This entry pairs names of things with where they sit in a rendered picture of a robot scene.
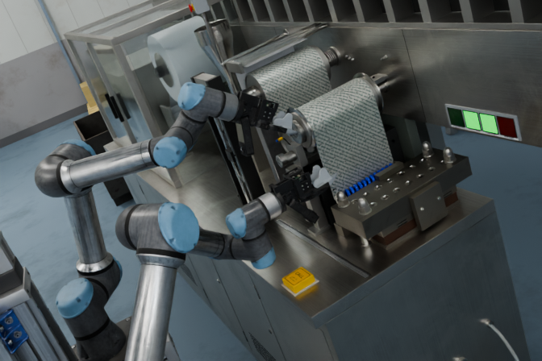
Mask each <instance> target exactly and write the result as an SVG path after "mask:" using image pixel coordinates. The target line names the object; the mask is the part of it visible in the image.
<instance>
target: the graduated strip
mask: <svg viewBox="0 0 542 361"><path fill-rule="evenodd" d="M276 223H277V224H278V225H279V226H282V227H283V228H285V229H286V230H288V231H289V232H291V233H292V234H295V235H296V236H298V237H299V238H301V239H302V240H304V241H305V242H307V243H309V244H310V245H311V246H313V247H315V248H317V249H318V250H320V251H321V252H323V253H324V254H326V255H328V256H330V257H331V258H333V259H334V260H336V261H337V262H339V263H341V264H343V265H344V266H345V267H347V268H349V269H350V270H352V271H354V272H355V273H356V274H358V275H360V276H362V277H363V278H365V279H366V278H368V277H370V276H371V274H370V273H368V272H367V271H365V270H363V269H362V268H359V267H358V266H356V265H355V264H354V263H351V262H350V261H348V260H347V259H345V258H344V257H342V256H340V255H338V254H336V253H335V252H334V251H332V250H330V249H328V248H327V247H325V246H324V245H322V244H320V243H318V242H317V241H315V240H314V239H312V238H310V237H309V236H307V235H305V234H303V233H302V232H301V231H299V230H297V229H295V228H293V227H292V226H290V225H289V224H287V223H285V222H283V221H282V220H281V219H278V220H277V221H276Z"/></svg>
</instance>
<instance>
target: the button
mask: <svg viewBox="0 0 542 361"><path fill-rule="evenodd" d="M282 281H283V283H284V285H285V286H286V287H287V288H289V289H290V290H291V291H293V292H294V293H295V294H296V293H298V292H299V291H301V290H302V289H304V288H305V287H307V286H308V285H310V284H312V283H314V282H315V278H314V275H312V274H311V273H309V272H308V271H307V270H306V269H304V268H303V267H300V268H298V269H297V270H295V271H293V272H291V273H290V274H289V275H287V276H285V277H283V278H282Z"/></svg>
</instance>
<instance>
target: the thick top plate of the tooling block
mask: <svg viewBox="0 0 542 361"><path fill-rule="evenodd" d="M432 150H433V151H434V152H435V154H434V155H433V156H430V157H423V153H421V154H419V155H418V156H416V157H415V158H413V159H411V160H409V161H407V162H406V163H405V164H403V165H404V168H403V169H401V170H399V171H398V172H396V173H394V174H393V175H391V176H389V177H387V178H386V179H385V180H382V181H378V180H375V181H374V182H372V183H370V184H369V185H366V186H365V187H364V188H362V189H360V190H358V191H356V192H355V193H353V194H352V195H350V196H348V197H347V198H348V201H350V205H349V206H347V207H344V208H339V207H338V204H337V203H336V204H334V205H333V206H331V211H332V213H333V215H334V218H335V220H336V224H338V225H340V226H342V227H343V228H345V229H347V230H350V231H351V232H353V233H355V234H357V235H359V236H361V237H362V238H364V239H367V240H368V239H371V238H372V237H373V236H374V235H376V234H378V233H380V232H381V231H383V230H384V229H386V228H387V227H389V226H391V225H393V224H394V223H396V222H397V221H399V220H400V219H402V218H404V217H406V216H407V215H408V214H410V213H412V212H413V210H412V208H411V203H410V199H409V196H411V195H413V194H414V193H417V192H418V191H419V190H420V189H423V188H424V187H426V186H428V185H429V184H431V183H432V182H434V181H437V182H440V187H441V190H442V193H443V192H445V191H447V190H448V189H450V188H452V187H453V186H454V185H456V184H458V183H460V182H461V181H463V180H464V179H465V178H467V177H469V176H471V175H472V170H471V167H470V163H469V157H468V156H462V155H458V154H456V153H454V156H455V157H456V159H457V160H456V161H455V162H453V163H450V164H446V163H444V157H443V154H444V153H443V150H440V149H437V148H432ZM361 197H363V198H365V199H366V200H367V202H368V203H369V207H370V208H371V209H372V212H371V213H370V214H366V215H360V214H359V207H358V200H359V199H360V198H361Z"/></svg>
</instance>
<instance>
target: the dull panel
mask: <svg viewBox="0 0 542 361"><path fill-rule="evenodd" d="M380 116H381V121H382V124H385V125H388V126H392V127H396V130H397V133H398V138H399V141H400V144H401V147H402V152H403V155H404V158H405V161H406V162H407V161H409V160H411V159H413V158H415V157H416V156H418V155H419V154H421V153H423V152H422V146H421V142H420V139H419V134H418V131H417V127H416V125H415V120H411V119H407V118H400V117H397V116H393V115H388V114H380Z"/></svg>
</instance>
